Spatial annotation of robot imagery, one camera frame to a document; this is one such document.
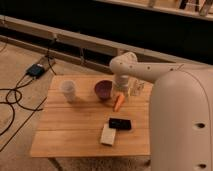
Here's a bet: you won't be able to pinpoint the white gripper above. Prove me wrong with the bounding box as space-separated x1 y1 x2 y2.
112 75 130 102

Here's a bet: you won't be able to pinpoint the orange pepper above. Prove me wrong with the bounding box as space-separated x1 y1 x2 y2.
113 94 125 112

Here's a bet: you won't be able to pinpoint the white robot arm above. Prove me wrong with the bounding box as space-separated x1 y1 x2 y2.
110 52 213 171

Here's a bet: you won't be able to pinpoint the dark maroon ceramic bowl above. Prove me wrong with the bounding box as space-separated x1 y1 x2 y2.
94 80 112 100

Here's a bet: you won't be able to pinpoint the clear glass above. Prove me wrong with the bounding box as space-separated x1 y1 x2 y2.
130 80 145 96

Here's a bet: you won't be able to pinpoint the black rectangular box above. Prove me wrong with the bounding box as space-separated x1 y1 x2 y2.
109 118 131 130

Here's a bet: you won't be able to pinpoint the white rectangular block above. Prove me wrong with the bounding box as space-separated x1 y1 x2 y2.
100 124 116 146

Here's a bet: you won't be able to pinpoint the wooden table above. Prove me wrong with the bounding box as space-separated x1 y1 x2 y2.
30 75 152 157

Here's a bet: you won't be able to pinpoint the black power adapter box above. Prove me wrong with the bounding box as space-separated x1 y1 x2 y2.
26 64 45 79

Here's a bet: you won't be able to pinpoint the black floor cables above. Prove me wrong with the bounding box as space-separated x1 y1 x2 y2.
0 39 58 153

